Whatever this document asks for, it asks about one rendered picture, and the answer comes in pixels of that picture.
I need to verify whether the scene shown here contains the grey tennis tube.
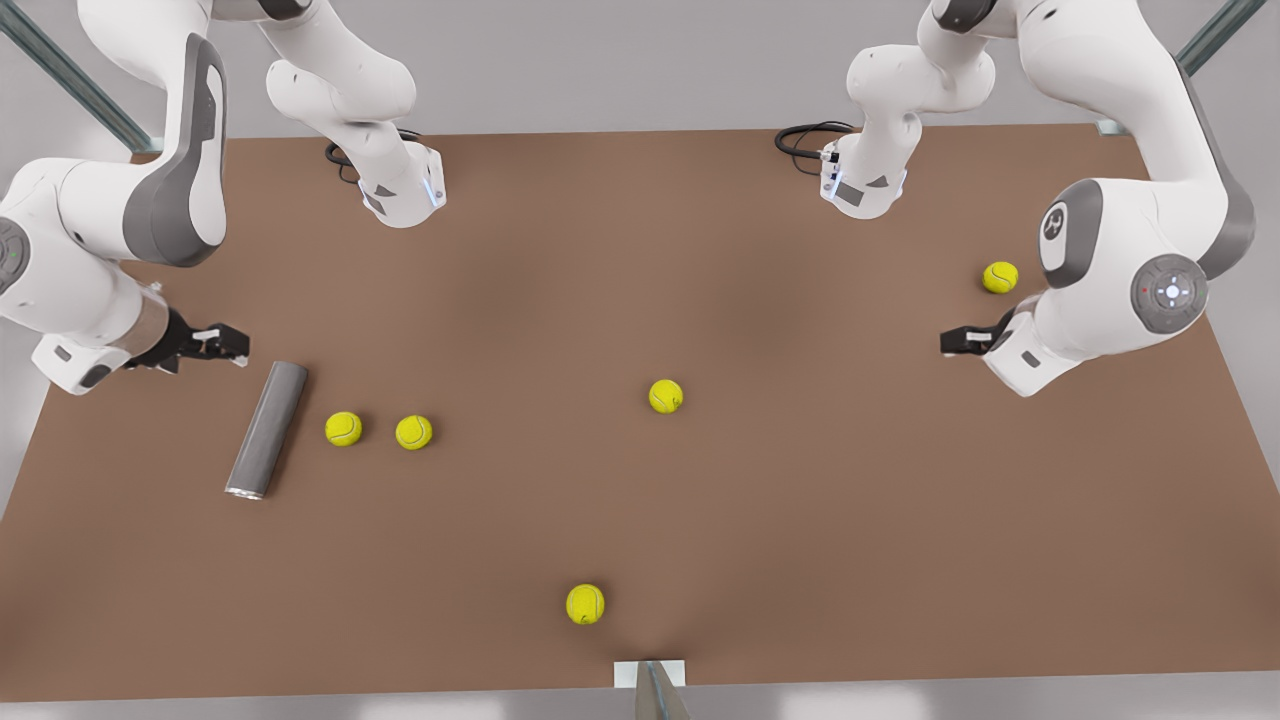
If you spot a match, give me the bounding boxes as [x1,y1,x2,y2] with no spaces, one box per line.
[224,361,310,501]

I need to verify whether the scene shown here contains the black cable loop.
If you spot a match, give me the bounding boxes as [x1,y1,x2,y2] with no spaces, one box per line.
[324,127,424,187]
[774,121,858,180]

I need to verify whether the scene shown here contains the silver frame post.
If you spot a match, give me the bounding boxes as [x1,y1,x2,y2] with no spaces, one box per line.
[613,658,691,720]
[1095,0,1269,137]
[0,0,164,154]

